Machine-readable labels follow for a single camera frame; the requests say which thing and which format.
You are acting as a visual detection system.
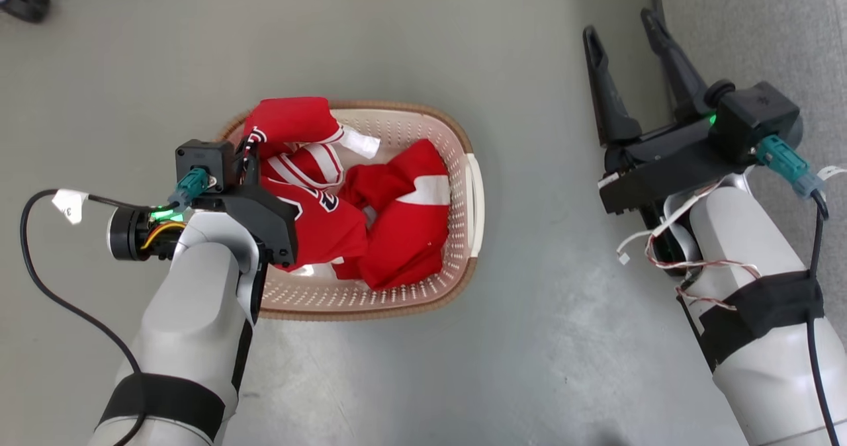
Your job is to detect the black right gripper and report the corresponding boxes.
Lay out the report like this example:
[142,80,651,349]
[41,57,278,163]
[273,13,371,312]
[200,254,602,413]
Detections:
[583,7,756,216]

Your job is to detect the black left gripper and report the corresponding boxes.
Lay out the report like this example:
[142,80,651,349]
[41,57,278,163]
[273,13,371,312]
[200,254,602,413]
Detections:
[191,181,299,268]

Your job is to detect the red white sports jersey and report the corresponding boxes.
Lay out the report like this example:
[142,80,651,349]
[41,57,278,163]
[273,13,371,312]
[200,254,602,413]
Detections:
[242,97,382,272]

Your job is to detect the red shorts with white panel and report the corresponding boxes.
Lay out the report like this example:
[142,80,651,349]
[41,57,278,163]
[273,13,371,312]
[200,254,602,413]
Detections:
[331,140,452,291]

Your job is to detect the beige perforated laundry basket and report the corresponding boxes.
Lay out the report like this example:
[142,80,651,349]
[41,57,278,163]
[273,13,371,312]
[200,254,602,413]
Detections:
[217,100,485,321]

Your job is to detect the grey fabric sofa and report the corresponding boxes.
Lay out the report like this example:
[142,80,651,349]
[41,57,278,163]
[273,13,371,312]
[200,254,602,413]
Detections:
[648,0,847,347]

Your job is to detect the teal left cable connector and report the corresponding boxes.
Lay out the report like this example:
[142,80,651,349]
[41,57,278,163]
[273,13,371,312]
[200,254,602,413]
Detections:
[167,167,213,210]

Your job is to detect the teal cable connector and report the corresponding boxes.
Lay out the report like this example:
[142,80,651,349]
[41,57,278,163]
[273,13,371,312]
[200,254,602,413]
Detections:
[756,135,825,199]
[167,167,213,210]

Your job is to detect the red white wire bundle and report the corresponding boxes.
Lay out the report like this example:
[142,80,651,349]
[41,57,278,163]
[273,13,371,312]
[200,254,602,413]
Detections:
[615,180,763,312]

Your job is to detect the teal right cable connector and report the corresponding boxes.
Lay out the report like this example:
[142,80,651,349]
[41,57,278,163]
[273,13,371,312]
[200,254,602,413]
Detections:
[756,135,825,199]

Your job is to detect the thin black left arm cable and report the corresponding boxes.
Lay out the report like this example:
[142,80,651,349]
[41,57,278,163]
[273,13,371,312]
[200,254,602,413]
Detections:
[20,189,179,446]

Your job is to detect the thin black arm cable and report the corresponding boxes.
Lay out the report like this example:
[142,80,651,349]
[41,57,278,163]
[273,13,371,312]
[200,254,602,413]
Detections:
[806,191,833,446]
[20,189,179,446]

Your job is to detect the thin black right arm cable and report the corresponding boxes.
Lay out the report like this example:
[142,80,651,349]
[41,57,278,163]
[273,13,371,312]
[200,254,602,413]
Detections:
[806,191,833,446]

